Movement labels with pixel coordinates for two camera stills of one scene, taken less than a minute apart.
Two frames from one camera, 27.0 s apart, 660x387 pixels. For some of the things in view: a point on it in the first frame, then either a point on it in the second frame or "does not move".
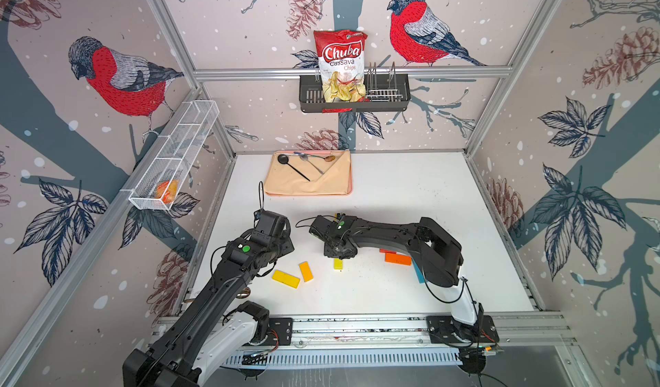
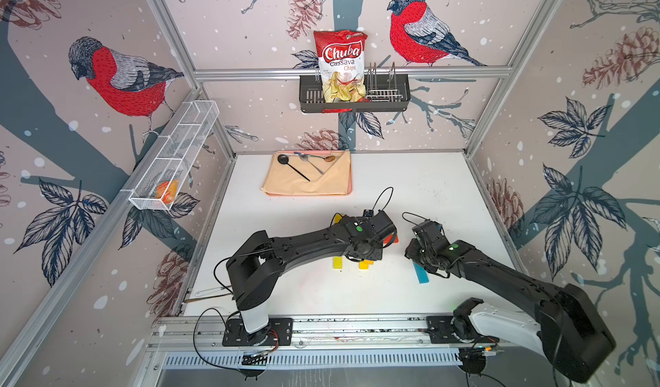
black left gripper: x=285 y=237 to x=377 y=256
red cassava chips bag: x=340 y=57 does not move
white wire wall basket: x=162 y=178 does not move
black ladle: x=284 y=158 does not move
